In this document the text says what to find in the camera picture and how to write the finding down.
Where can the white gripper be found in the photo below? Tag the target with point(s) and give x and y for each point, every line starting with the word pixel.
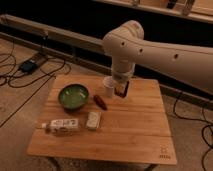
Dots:
pixel 121 77

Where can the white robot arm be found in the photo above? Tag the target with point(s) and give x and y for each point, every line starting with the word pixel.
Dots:
pixel 192 65

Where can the white eraser block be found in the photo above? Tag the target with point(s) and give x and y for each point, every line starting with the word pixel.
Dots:
pixel 93 120

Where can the green ceramic bowl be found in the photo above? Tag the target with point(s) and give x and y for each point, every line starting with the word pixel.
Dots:
pixel 73 96

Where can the red chili pepper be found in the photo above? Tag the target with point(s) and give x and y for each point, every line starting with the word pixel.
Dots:
pixel 98 100

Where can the wooden folding table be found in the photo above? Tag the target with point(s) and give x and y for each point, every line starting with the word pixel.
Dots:
pixel 132 129

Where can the white labelled bottle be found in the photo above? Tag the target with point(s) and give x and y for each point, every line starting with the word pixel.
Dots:
pixel 61 126

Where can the blue power adapter box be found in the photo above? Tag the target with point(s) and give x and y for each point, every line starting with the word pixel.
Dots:
pixel 27 66

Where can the long metal rail frame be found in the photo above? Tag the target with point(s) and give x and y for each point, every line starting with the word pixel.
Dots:
pixel 53 33

